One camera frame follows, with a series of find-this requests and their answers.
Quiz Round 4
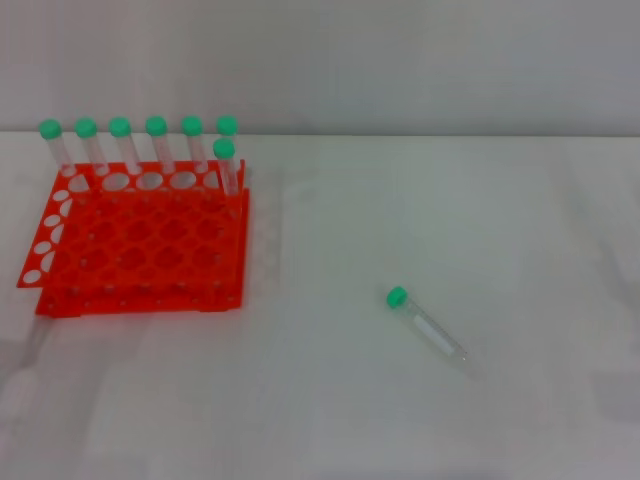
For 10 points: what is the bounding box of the green-capped white-labelled test tube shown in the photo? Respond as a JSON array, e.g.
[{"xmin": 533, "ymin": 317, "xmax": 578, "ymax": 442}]
[{"xmin": 385, "ymin": 285, "xmax": 474, "ymax": 377}]

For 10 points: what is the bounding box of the orange-red test tube rack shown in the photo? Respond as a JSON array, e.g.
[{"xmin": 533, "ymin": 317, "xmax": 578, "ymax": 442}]
[{"xmin": 15, "ymin": 158, "xmax": 251, "ymax": 317}]

